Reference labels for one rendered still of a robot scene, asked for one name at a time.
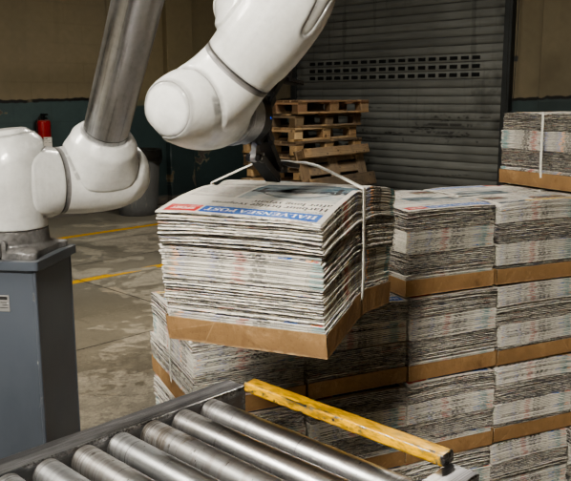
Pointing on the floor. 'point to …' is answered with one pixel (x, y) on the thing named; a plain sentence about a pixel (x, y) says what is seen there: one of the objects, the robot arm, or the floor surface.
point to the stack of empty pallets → (302, 109)
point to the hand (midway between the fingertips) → (291, 122)
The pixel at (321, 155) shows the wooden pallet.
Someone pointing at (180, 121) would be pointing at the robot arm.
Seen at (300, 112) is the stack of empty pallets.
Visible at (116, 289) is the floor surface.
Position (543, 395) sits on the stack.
